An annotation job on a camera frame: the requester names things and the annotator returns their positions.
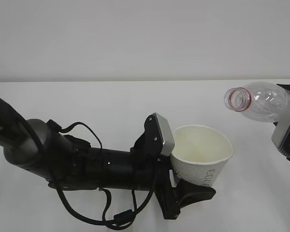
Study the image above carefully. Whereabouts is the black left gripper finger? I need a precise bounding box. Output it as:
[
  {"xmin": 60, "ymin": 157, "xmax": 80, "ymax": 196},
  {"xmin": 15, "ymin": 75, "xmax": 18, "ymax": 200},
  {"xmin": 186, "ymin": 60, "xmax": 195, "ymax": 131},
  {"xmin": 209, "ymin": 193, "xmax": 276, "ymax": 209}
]
[{"xmin": 174, "ymin": 180, "xmax": 216, "ymax": 213}]

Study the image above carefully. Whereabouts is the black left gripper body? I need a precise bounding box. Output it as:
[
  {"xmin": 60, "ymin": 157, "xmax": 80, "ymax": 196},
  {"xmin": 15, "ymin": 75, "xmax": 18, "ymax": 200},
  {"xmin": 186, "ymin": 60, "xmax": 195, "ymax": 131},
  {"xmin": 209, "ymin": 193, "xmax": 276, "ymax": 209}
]
[{"xmin": 130, "ymin": 145, "xmax": 183, "ymax": 220}]

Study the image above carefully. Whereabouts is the clear water bottle red label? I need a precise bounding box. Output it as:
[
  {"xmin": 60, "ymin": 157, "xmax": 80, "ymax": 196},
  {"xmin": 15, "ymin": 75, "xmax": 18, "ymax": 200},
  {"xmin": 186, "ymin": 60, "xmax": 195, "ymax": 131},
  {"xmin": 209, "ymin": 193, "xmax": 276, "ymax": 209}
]
[{"xmin": 224, "ymin": 81, "xmax": 290, "ymax": 123}]

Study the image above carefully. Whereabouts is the white paper cup green logo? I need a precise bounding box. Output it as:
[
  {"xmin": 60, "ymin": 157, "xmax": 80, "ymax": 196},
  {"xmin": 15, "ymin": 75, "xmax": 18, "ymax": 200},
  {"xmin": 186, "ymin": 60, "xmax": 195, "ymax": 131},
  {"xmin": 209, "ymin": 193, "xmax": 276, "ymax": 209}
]
[{"xmin": 171, "ymin": 125, "xmax": 233, "ymax": 187}]

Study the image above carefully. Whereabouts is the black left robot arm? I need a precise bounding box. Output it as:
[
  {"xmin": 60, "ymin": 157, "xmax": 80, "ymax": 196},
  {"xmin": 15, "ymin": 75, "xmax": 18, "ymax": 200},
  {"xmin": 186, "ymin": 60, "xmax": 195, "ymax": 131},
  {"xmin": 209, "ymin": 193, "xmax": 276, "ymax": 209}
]
[{"xmin": 0, "ymin": 98, "xmax": 215, "ymax": 229}]

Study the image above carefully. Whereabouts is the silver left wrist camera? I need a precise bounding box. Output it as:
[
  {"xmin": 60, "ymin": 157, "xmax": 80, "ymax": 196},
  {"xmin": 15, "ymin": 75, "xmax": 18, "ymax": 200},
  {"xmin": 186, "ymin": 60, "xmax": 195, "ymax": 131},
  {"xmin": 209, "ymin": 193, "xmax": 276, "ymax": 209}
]
[{"xmin": 144, "ymin": 113, "xmax": 175, "ymax": 157}]

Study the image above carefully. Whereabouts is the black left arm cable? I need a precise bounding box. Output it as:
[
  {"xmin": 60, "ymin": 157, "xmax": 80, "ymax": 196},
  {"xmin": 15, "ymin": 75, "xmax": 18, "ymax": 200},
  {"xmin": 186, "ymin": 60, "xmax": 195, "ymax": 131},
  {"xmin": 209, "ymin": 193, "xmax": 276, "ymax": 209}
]
[{"xmin": 47, "ymin": 119, "xmax": 160, "ymax": 230}]

